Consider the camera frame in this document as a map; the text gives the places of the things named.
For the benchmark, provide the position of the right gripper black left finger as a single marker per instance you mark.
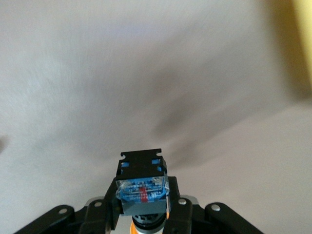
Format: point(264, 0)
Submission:
point(97, 217)

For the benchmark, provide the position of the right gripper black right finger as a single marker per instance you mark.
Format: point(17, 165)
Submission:
point(190, 219)

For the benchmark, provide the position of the yellow plastic tray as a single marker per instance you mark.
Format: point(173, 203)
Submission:
point(302, 36)

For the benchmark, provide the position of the yellow pushbutton blue base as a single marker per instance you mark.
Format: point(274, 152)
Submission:
point(142, 195)

